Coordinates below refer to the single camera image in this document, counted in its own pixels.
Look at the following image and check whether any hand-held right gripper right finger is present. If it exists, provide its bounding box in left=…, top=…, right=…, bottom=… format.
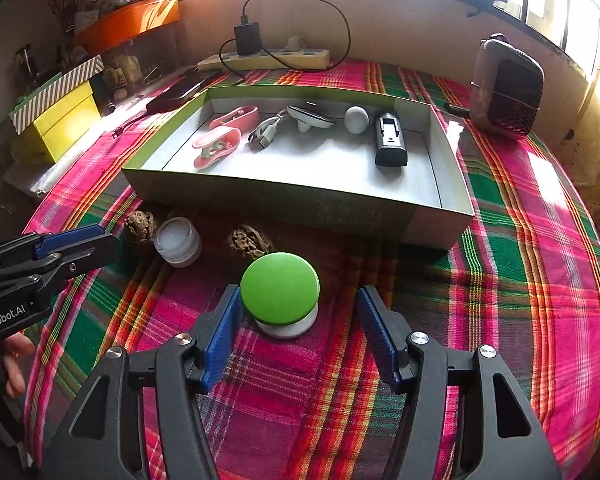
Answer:
left=356, top=284, right=563, bottom=480

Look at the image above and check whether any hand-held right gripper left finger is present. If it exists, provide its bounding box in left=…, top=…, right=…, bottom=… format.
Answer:
left=40, top=284, right=243, bottom=480

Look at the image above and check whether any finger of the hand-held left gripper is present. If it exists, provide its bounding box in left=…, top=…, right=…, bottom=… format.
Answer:
left=0, top=233, right=121, bottom=292
left=0, top=224, right=109, bottom=274

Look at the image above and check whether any shallow cardboard box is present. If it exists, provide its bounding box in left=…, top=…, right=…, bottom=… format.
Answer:
left=121, top=85, right=476, bottom=251

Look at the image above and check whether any pink plastic clip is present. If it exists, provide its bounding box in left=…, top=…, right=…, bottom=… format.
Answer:
left=191, top=127, right=242, bottom=170
left=209, top=105, right=260, bottom=131

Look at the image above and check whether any black rectangular device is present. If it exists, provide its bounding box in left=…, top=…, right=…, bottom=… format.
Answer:
left=374, top=111, right=409, bottom=168

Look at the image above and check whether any white USB cable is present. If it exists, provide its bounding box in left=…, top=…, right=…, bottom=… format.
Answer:
left=247, top=109, right=290, bottom=150

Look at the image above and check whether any white mushroom-shaped gadget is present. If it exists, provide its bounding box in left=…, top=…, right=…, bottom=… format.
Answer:
left=286, top=104, right=337, bottom=133

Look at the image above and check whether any person's left hand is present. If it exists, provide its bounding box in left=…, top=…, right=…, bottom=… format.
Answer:
left=1, top=332, right=37, bottom=400

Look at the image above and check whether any brown walnut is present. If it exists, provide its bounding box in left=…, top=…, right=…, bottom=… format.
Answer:
left=124, top=211, right=158, bottom=247
left=227, top=225, right=273, bottom=262

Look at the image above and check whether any small white cream jar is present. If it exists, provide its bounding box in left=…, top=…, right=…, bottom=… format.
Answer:
left=154, top=216, right=202, bottom=268

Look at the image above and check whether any yellow cardboard box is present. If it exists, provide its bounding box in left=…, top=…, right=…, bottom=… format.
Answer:
left=12, top=82, right=103, bottom=163

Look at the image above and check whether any pink and green plaid cloth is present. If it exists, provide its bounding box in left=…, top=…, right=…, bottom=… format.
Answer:
left=22, top=57, right=600, bottom=480

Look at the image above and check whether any striped box lid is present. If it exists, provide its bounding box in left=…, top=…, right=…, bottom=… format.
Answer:
left=9, top=55, right=105, bottom=135

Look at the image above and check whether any dark smartphone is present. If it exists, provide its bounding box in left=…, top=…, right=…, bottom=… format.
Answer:
left=146, top=69, right=223, bottom=113

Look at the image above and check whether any small white ball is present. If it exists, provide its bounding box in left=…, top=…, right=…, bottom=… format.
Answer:
left=344, top=106, right=370, bottom=134

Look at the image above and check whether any orange tray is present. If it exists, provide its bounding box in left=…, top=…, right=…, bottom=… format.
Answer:
left=74, top=0, right=181, bottom=56

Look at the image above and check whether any black charger plug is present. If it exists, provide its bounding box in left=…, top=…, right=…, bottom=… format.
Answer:
left=234, top=22, right=262, bottom=57

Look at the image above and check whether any white power strip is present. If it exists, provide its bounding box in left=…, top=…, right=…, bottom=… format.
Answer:
left=197, top=49, right=331, bottom=72

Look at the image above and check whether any thin black cable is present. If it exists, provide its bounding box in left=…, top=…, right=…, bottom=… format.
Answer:
left=112, top=110, right=151, bottom=137

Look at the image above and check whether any long black charger cable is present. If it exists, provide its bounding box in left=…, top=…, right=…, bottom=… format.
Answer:
left=219, top=0, right=352, bottom=86

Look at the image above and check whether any black window handle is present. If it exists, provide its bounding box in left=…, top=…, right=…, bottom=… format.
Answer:
left=467, top=0, right=508, bottom=18

